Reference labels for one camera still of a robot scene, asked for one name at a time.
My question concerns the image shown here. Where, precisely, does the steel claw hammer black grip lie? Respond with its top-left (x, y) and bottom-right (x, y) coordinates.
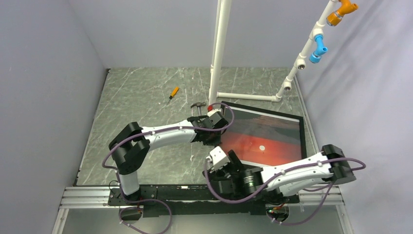
top-left (190, 102), bottom-right (206, 116)

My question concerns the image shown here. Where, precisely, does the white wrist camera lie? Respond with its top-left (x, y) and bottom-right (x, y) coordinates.
top-left (206, 146), bottom-right (230, 171)
top-left (206, 105), bottom-right (223, 117)

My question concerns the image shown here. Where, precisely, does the orange pipe fitting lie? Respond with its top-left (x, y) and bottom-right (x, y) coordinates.
top-left (326, 0), bottom-right (358, 26)

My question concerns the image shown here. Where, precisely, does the black wooden picture frame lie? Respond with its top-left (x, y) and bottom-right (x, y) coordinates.
top-left (220, 102), bottom-right (307, 166)

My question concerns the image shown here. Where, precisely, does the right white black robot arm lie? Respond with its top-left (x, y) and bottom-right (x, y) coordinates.
top-left (203, 144), bottom-right (357, 204)

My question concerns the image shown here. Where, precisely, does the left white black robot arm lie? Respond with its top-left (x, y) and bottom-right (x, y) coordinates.
top-left (109, 111), bottom-right (230, 205)

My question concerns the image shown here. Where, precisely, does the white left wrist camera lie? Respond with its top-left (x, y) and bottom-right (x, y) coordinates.
top-left (206, 105), bottom-right (223, 117)

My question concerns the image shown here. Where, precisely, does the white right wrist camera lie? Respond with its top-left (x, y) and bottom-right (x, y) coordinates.
top-left (206, 146), bottom-right (230, 171)

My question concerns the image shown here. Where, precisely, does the white PVC pipe structure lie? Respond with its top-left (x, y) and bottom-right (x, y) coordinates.
top-left (208, 0), bottom-right (341, 104)

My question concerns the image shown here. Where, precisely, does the aluminium extrusion rail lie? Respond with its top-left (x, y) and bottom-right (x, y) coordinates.
top-left (59, 186), bottom-right (110, 209)

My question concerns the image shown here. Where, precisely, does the orange handled screwdriver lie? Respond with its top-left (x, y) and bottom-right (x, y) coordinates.
top-left (168, 86), bottom-right (179, 104)

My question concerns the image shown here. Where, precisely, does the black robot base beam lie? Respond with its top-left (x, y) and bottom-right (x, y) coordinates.
top-left (108, 185), bottom-right (300, 217)

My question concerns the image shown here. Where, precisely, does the blue pipe fitting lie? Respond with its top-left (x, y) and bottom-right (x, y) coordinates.
top-left (309, 34), bottom-right (328, 63)

